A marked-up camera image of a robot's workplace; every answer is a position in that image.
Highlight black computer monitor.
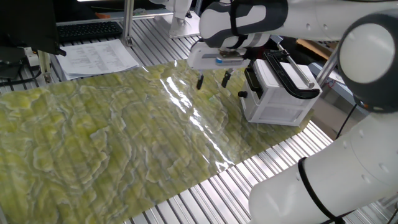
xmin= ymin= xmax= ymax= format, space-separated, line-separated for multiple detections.
xmin=0 ymin=0 xmax=67 ymax=57

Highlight white plastic drawer cabinet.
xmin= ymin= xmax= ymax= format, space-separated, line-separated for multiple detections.
xmin=241 ymin=58 xmax=323 ymax=128

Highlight black cable along robot arm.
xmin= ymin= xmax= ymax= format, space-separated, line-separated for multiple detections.
xmin=229 ymin=0 xmax=355 ymax=224

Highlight short aluminium post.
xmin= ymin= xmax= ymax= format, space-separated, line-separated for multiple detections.
xmin=36 ymin=49 xmax=53 ymax=84

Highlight upright aluminium frame post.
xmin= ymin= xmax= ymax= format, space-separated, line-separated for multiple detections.
xmin=121 ymin=0 xmax=135 ymax=47

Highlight black computer keyboard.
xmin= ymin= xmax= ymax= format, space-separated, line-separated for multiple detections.
xmin=57 ymin=21 xmax=124 ymax=44

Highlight printed paper sheets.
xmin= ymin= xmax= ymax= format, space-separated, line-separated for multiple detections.
xmin=55 ymin=39 xmax=140 ymax=81

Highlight green marble pattern mat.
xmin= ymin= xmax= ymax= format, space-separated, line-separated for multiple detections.
xmin=0 ymin=58 xmax=313 ymax=224

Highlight thin black desk cable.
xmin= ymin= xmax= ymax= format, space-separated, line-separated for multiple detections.
xmin=0 ymin=68 xmax=43 ymax=88

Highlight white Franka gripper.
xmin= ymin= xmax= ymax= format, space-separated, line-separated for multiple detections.
xmin=186 ymin=42 xmax=252 ymax=91

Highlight horizontal aluminium frame rail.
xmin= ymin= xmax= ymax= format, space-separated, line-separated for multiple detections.
xmin=55 ymin=11 xmax=175 ymax=27

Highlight black C-clamp with steel screw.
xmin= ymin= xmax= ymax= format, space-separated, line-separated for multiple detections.
xmin=263 ymin=43 xmax=321 ymax=100

